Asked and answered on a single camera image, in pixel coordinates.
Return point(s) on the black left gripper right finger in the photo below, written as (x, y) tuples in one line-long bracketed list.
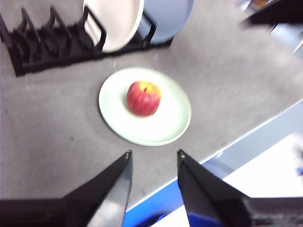
[(208, 201)]

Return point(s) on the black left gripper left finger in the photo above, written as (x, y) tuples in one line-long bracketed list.
[(90, 203)]

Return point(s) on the green plate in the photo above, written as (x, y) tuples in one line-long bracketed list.
[(146, 130)]

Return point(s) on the red yellow apple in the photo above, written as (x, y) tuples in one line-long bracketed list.
[(143, 99)]

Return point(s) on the black plate rack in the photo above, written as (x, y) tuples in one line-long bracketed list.
[(47, 59)]

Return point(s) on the cream white plate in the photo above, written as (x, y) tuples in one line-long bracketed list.
[(118, 23)]

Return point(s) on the blue plate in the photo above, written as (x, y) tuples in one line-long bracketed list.
[(168, 21)]

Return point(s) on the black stand with thin legs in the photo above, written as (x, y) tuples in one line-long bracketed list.
[(279, 13)]

